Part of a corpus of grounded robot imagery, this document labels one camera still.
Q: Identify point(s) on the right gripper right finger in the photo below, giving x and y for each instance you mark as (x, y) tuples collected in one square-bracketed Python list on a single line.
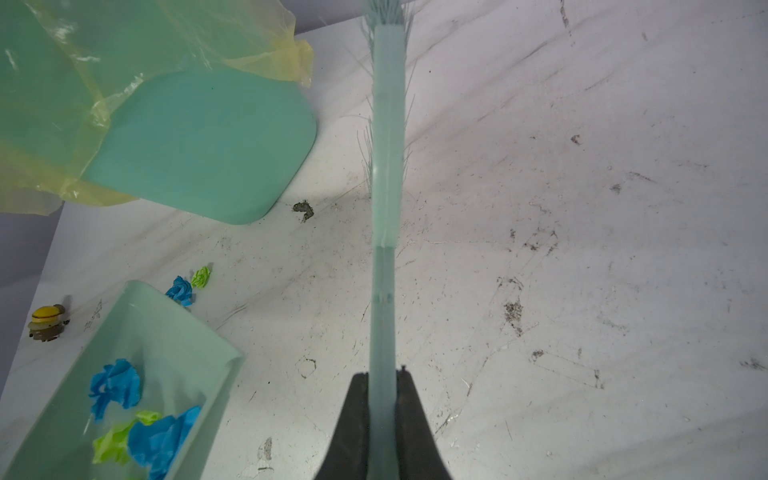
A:
[(417, 454)]

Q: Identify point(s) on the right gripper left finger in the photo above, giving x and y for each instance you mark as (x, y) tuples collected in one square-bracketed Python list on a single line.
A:
[(348, 452)]

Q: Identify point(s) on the green plastic dustpan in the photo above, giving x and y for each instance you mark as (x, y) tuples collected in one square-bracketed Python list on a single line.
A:
[(46, 425)]

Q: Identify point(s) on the green hand brush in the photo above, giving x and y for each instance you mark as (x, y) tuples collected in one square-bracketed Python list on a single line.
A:
[(387, 28)]

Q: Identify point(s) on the paper scrap cluster front left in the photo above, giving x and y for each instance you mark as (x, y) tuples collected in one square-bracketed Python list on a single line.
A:
[(150, 440)]

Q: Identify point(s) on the paper scrap cluster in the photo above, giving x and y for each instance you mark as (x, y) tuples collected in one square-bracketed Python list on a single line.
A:
[(183, 290), (150, 440)]

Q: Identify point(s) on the paper scrap cluster far left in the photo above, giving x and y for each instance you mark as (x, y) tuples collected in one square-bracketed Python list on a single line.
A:
[(183, 290)]

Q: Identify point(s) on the yellow brown toy figure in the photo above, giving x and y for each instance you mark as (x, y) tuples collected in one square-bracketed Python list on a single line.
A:
[(47, 323)]

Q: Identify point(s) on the green trash bin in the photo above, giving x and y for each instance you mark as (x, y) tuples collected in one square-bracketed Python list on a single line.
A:
[(221, 144)]

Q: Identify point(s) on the yellow-green bin liner bag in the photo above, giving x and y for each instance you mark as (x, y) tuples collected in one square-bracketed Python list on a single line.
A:
[(67, 66)]

